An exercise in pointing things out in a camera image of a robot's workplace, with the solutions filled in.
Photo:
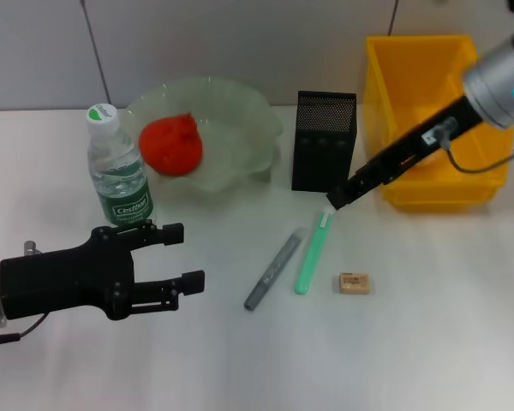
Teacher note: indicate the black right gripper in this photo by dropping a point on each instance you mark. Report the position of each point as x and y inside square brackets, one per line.
[428, 137]

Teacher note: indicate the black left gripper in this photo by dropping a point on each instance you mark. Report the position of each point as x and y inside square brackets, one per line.
[68, 278]

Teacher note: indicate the green pen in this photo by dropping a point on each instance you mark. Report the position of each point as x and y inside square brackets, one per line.
[312, 261]

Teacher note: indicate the clear water bottle green label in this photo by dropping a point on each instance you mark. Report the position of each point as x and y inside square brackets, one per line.
[120, 180]

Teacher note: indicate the orange fruit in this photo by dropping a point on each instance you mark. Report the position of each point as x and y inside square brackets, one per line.
[171, 145]

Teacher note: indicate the black mesh pen holder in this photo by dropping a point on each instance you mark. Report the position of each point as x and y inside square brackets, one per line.
[323, 162]

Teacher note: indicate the grey marker pen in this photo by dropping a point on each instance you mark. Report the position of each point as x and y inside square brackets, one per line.
[278, 265]

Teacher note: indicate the tan eraser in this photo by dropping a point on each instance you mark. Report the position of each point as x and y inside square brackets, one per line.
[355, 284]

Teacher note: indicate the green glass fruit plate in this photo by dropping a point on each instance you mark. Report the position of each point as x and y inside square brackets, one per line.
[235, 137]

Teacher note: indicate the yellow plastic bin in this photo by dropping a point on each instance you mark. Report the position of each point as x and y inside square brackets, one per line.
[437, 192]

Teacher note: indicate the left gripper silver stud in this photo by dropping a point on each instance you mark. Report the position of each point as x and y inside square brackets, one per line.
[32, 248]

